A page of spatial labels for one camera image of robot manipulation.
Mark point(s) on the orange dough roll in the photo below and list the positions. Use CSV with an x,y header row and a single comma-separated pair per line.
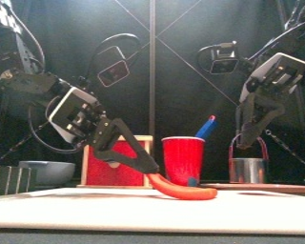
x,y
184,192

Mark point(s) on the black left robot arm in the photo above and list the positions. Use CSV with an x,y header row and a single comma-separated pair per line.
x,y
28,84

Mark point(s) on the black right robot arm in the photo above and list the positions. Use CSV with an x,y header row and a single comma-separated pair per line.
x,y
292,35

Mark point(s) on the wooden drawer box red front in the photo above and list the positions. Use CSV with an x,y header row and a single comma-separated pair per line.
x,y
104,173

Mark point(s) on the grey bowl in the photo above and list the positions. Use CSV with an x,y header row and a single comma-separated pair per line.
x,y
53,171

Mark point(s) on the red plastic cup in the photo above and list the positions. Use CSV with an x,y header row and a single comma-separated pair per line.
x,y
182,158

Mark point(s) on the small blue piece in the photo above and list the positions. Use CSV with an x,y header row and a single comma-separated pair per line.
x,y
192,182

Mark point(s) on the white cutting board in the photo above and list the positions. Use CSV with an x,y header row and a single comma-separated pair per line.
x,y
150,213

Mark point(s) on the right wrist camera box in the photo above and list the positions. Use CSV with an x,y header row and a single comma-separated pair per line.
x,y
224,60

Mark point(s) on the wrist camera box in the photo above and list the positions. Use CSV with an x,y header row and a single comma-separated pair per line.
x,y
224,60
113,71

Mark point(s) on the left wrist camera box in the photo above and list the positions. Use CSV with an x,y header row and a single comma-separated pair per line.
x,y
113,71

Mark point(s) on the metal frame pole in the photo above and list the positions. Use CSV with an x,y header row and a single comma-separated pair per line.
x,y
152,63

